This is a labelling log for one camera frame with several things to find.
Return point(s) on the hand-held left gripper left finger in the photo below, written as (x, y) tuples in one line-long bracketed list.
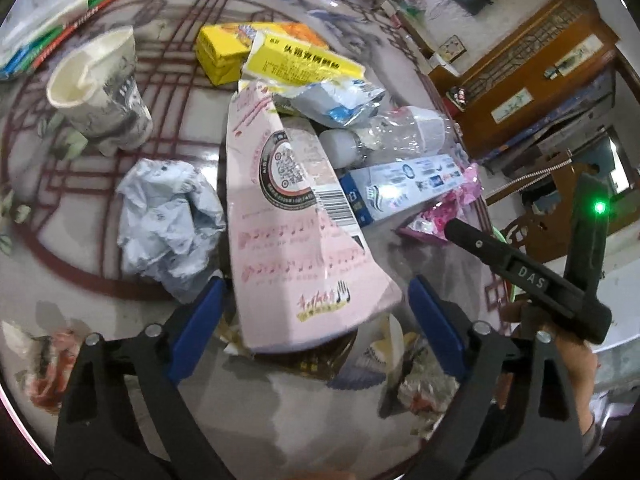
[(197, 325)]

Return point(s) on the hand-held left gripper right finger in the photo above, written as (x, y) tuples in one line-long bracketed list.
[(435, 325)]

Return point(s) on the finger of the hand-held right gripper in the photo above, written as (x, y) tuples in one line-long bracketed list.
[(475, 242)]

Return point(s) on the pink plastic wrapper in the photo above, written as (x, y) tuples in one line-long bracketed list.
[(440, 220)]

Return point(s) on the white and blue toothpaste box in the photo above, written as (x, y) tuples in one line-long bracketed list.
[(400, 185)]

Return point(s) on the white paper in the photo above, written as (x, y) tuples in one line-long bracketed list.
[(165, 220)]

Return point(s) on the pink carton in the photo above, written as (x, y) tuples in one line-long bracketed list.
[(290, 240)]

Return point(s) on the clear plastic bottle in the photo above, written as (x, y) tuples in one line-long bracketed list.
[(400, 132)]

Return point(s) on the blue and white plastic wrapper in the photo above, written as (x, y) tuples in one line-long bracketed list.
[(335, 102)]

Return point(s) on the white paper cup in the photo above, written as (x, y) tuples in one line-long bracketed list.
[(100, 95)]

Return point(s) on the person's right hand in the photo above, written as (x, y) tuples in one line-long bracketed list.
[(577, 375)]

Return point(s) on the carved wooden chair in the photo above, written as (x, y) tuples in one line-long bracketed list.
[(545, 220)]

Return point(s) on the red box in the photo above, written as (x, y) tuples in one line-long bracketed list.
[(456, 97)]

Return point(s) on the framed picture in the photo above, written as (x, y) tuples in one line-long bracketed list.
[(452, 47)]

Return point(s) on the flattened yellow medicine box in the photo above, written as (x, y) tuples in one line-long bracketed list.
[(300, 62)]

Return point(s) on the yellow and orange box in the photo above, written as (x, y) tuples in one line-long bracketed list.
[(220, 52)]

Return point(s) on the stack of books and folders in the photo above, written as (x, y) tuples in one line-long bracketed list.
[(55, 25)]

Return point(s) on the wooden wall panel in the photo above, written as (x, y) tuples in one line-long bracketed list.
[(530, 70)]

